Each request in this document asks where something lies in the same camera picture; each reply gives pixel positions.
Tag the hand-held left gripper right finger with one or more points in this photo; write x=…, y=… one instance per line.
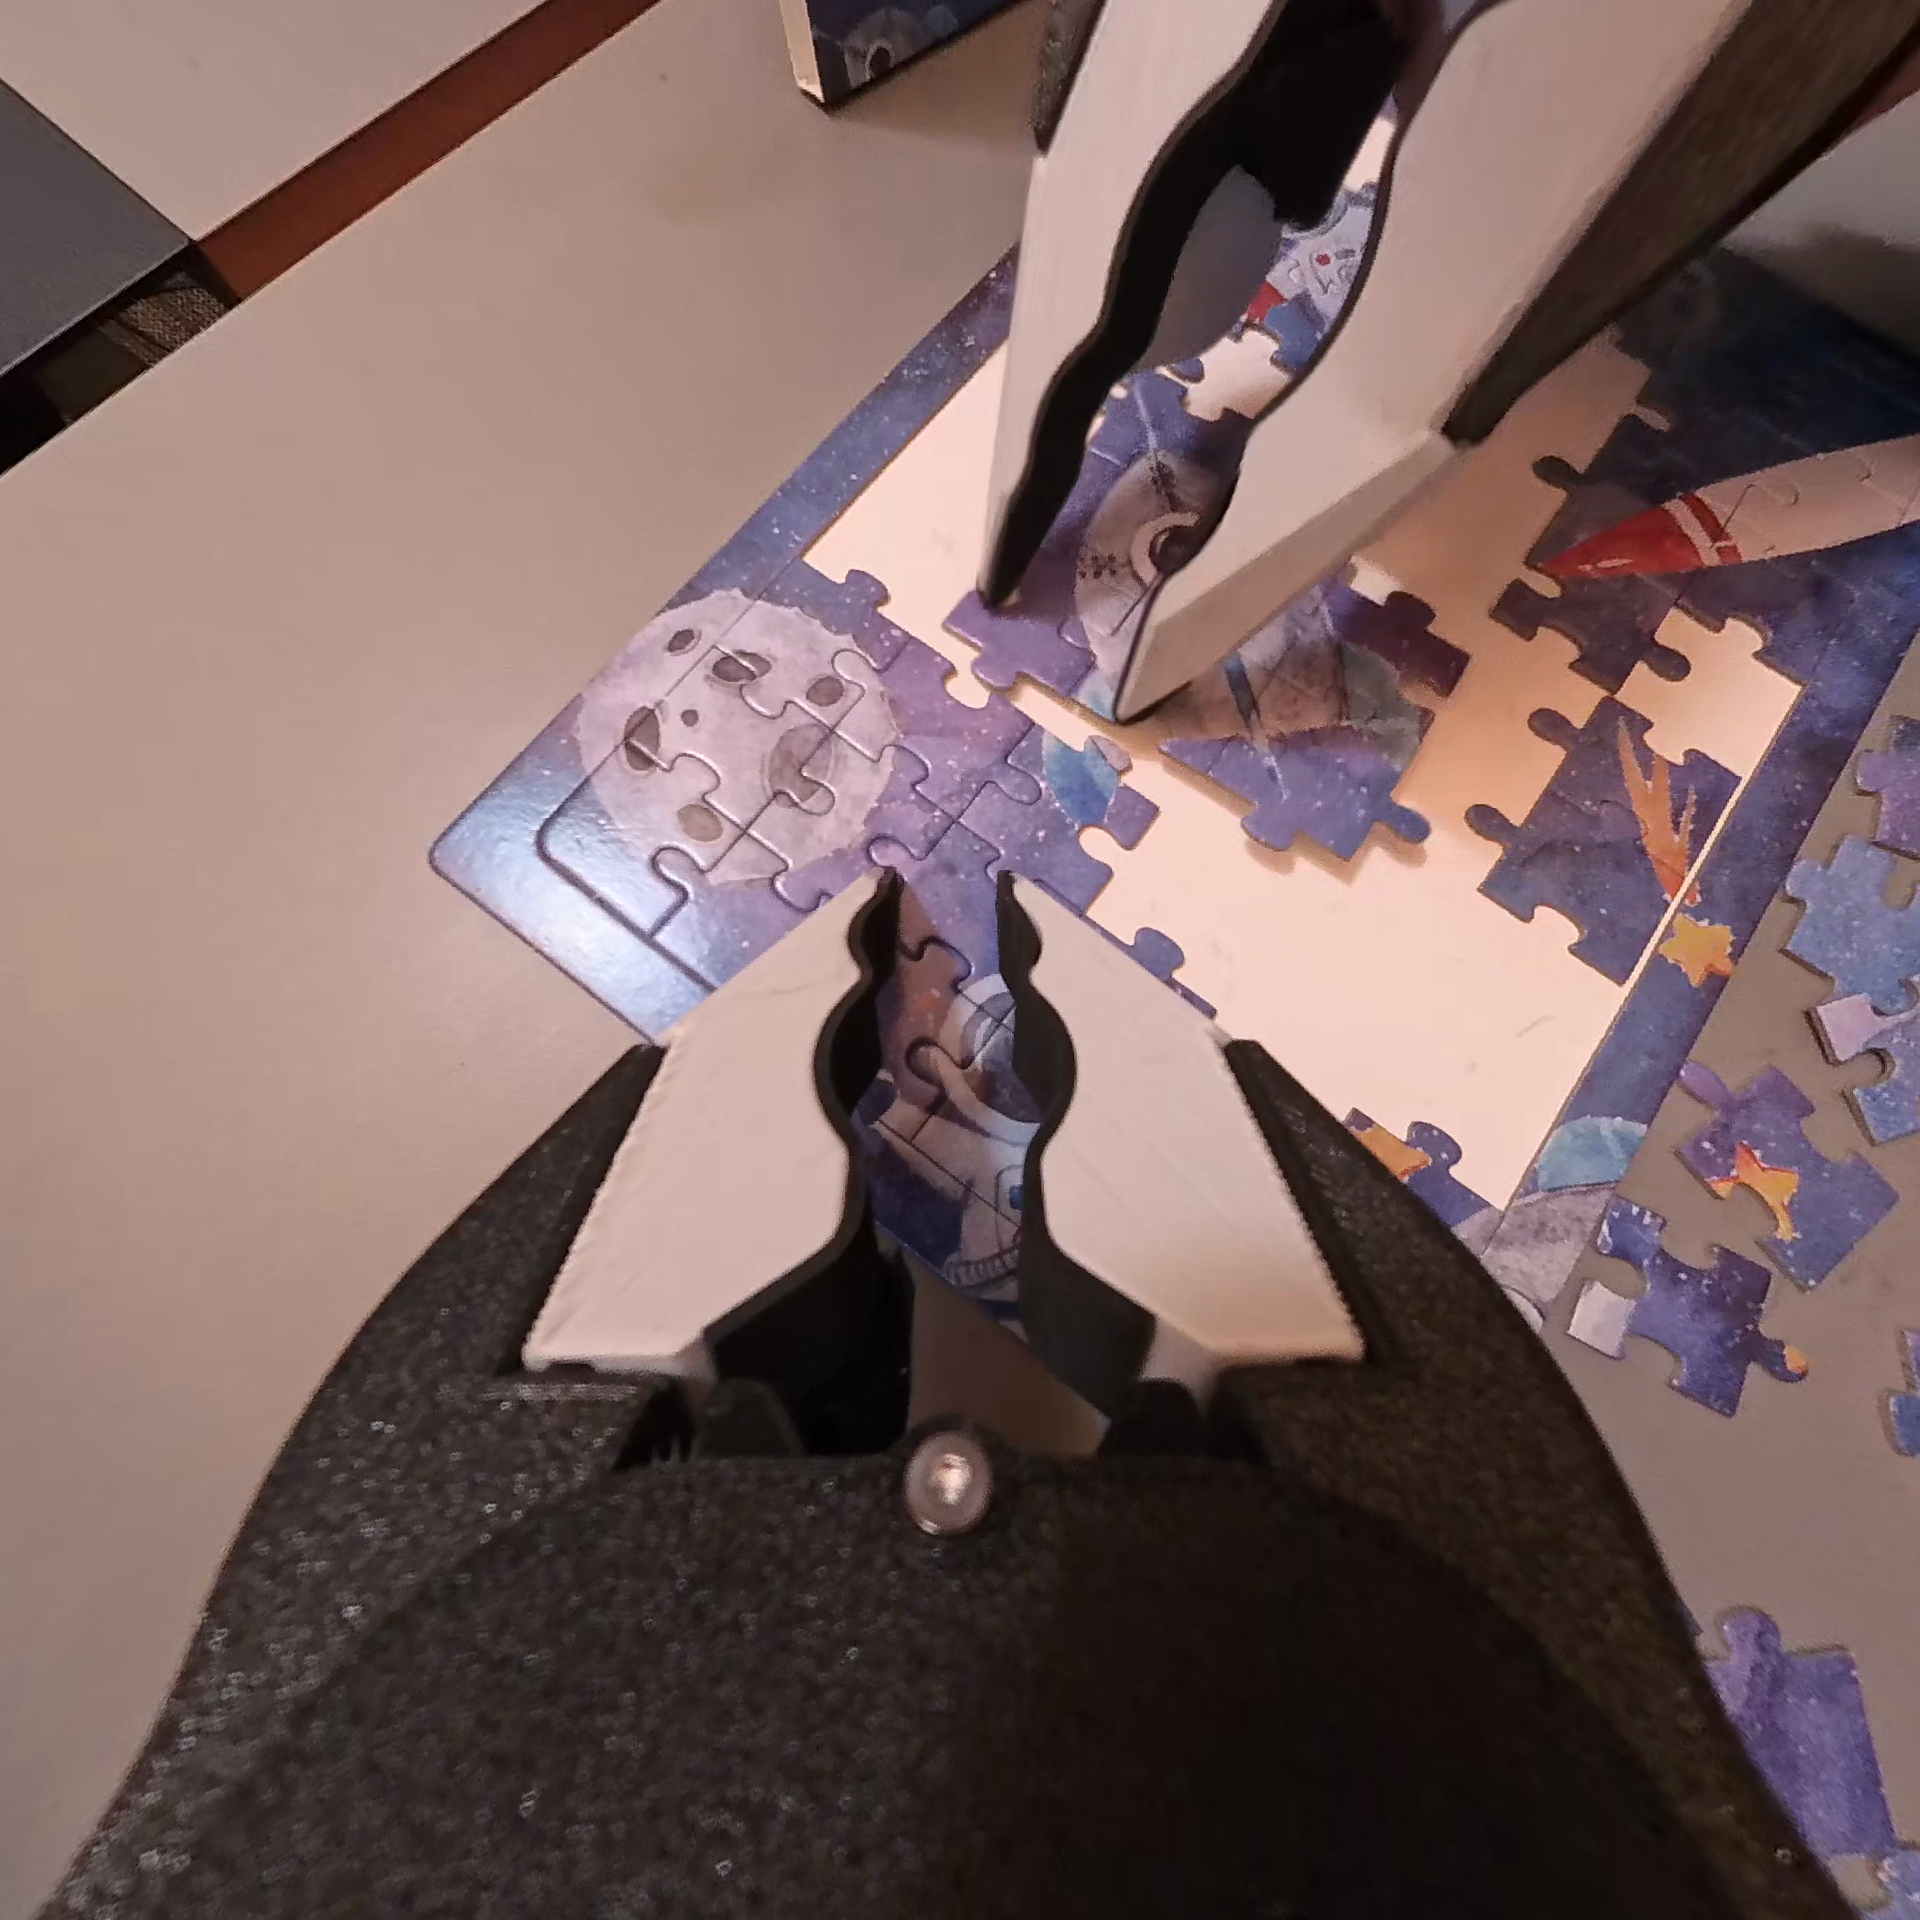
x=1201, y=1200

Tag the illustrated puzzle box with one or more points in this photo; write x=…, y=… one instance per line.
x=902, y=38

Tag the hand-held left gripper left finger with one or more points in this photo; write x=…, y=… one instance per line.
x=705, y=1200

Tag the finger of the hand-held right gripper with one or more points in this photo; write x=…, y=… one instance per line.
x=1500, y=224
x=1096, y=181

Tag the grey desk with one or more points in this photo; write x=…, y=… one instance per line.
x=300, y=750

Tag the puzzle pieces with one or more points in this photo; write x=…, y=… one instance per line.
x=1710, y=1305

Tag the dark grey flat panel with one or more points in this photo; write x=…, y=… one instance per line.
x=77, y=224

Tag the space puzzle board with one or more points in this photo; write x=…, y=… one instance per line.
x=511, y=856

